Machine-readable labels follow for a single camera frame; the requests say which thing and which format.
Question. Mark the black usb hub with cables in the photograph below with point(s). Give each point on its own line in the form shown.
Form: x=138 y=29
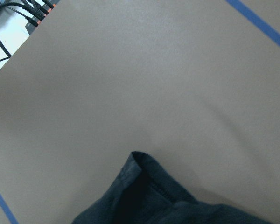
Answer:
x=30 y=6

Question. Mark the black graphic t-shirt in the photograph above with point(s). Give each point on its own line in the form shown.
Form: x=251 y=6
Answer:
x=144 y=193

